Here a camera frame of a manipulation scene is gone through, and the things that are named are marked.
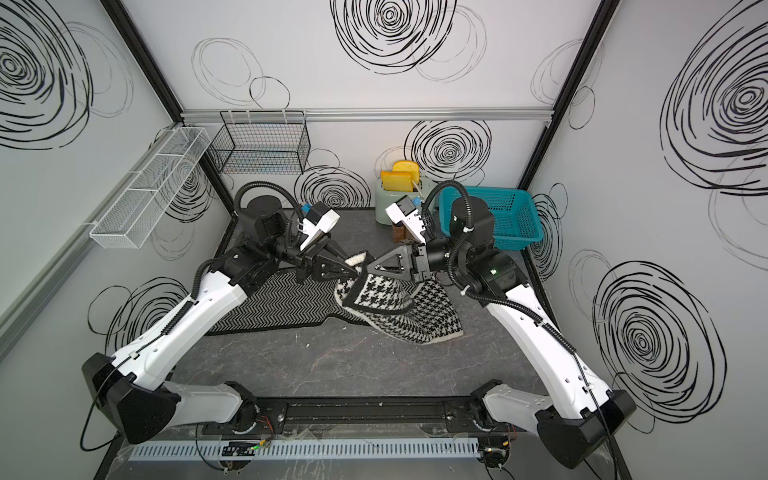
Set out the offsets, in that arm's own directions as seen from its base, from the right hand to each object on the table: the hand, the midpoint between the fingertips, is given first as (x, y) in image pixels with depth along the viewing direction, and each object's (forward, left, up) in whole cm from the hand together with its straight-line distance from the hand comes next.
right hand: (373, 277), depth 51 cm
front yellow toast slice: (+55, -3, -24) cm, 60 cm away
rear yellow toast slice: (+60, -7, -22) cm, 64 cm away
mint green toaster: (+55, +1, -34) cm, 65 cm away
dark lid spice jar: (+42, -4, -37) cm, 56 cm away
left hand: (+2, +4, -3) cm, 5 cm away
